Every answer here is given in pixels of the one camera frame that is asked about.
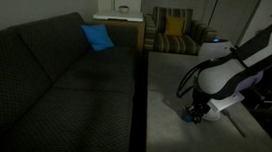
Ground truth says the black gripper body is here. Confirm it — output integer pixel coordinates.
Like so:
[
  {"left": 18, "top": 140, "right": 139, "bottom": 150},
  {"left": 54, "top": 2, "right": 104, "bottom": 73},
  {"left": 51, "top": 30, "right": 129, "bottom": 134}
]
[{"left": 189, "top": 89, "right": 215, "bottom": 115}]

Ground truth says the blue ceramic cup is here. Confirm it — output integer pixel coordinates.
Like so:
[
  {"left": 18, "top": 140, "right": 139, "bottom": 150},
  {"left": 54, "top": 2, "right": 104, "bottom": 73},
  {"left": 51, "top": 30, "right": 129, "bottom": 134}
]
[{"left": 180, "top": 111, "right": 195, "bottom": 124}]

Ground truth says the white round plate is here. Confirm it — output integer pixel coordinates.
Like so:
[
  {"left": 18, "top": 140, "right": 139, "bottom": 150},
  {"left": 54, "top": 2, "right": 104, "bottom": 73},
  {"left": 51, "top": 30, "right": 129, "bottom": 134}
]
[{"left": 202, "top": 108, "right": 223, "bottom": 123}]

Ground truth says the striped armchair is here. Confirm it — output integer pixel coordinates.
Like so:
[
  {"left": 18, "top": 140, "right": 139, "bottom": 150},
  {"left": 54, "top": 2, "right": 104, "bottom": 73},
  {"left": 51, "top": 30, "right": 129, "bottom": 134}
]
[{"left": 141, "top": 5, "right": 220, "bottom": 59}]

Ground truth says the yellow cushion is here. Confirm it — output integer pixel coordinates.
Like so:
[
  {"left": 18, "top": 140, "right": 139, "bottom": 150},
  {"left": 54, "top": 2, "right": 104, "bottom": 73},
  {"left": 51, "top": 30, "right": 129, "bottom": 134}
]
[{"left": 164, "top": 15, "right": 186, "bottom": 37}]

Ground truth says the wooden side table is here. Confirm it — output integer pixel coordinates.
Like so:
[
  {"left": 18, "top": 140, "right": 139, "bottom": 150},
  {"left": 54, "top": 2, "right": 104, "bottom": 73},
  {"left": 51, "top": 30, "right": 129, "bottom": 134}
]
[{"left": 90, "top": 15, "right": 146, "bottom": 53}]

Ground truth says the blue cushion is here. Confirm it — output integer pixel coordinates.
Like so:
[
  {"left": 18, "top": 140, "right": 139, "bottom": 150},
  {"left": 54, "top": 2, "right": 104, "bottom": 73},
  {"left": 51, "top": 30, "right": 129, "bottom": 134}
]
[{"left": 78, "top": 22, "right": 118, "bottom": 54}]

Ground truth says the white flat board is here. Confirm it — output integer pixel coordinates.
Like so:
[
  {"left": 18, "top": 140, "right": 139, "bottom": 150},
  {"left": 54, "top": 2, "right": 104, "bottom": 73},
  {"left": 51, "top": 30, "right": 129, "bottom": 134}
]
[{"left": 92, "top": 8, "right": 145, "bottom": 24}]

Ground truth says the dark grey sofa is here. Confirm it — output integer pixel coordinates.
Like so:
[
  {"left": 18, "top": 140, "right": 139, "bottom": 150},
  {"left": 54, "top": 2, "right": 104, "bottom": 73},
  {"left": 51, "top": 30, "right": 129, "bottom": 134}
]
[{"left": 0, "top": 5, "right": 149, "bottom": 152}]

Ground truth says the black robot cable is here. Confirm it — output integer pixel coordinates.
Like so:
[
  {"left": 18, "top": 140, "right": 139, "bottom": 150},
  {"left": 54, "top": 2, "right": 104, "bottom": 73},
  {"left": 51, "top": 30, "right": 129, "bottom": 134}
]
[{"left": 175, "top": 58, "right": 210, "bottom": 101}]

